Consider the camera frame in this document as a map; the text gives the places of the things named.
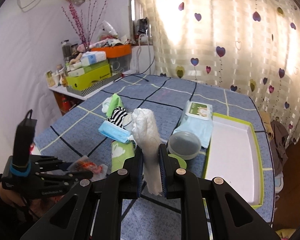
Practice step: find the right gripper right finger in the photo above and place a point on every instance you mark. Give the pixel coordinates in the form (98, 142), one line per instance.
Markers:
(173, 183)

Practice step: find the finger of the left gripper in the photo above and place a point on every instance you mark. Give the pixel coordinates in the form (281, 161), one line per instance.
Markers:
(64, 175)
(52, 164)

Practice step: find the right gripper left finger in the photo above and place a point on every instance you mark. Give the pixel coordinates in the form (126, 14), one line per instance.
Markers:
(132, 181)

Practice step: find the pale waffle towel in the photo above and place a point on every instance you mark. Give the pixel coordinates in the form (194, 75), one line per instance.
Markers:
(146, 136)

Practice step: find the green microfiber cloth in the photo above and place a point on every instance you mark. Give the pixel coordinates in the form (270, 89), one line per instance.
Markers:
(114, 101)

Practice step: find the person left hand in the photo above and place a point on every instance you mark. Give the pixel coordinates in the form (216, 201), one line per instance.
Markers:
(35, 207)

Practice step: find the plastic bag orange contents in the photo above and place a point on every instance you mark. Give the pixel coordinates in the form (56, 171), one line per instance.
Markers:
(85, 164)

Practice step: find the green rabbit towel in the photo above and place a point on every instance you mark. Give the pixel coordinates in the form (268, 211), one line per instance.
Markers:
(119, 153)

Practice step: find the blue checked bed cover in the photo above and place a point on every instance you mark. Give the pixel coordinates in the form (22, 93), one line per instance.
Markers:
(152, 217)

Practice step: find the round plastic lidded container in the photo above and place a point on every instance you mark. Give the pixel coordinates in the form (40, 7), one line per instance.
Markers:
(186, 145)

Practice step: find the blue face mask pack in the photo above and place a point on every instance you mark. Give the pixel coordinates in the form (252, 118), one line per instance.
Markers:
(115, 132)

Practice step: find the black white striped sock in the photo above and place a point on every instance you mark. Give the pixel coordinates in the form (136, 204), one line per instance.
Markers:
(117, 117)

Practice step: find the wet wipes pack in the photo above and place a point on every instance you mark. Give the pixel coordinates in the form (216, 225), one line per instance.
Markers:
(196, 118)

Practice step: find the green rimmed white box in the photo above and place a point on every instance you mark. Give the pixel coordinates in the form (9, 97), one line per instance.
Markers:
(234, 155)

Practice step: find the white side shelf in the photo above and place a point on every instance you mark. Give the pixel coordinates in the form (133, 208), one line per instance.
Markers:
(62, 90)

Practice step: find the yellow green cardboard box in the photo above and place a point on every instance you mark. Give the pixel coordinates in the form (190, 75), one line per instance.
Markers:
(85, 77)

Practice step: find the clear plastic drawer bin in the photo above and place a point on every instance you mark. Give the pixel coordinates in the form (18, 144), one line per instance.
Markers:
(120, 64)

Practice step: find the white tissue pack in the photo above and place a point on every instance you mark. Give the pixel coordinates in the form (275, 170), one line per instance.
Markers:
(92, 57)

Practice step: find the brown clothes pile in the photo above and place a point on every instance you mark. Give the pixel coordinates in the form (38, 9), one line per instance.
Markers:
(277, 136)

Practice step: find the dark glass jar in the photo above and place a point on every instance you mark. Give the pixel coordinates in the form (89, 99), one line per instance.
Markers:
(66, 49)

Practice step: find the orange storage tray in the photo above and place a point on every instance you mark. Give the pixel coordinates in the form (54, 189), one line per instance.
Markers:
(116, 51)

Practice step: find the pink branch decoration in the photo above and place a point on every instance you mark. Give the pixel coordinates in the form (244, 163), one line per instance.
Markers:
(84, 22)

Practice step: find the heart patterned curtain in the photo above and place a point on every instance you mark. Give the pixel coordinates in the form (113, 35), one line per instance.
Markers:
(249, 46)

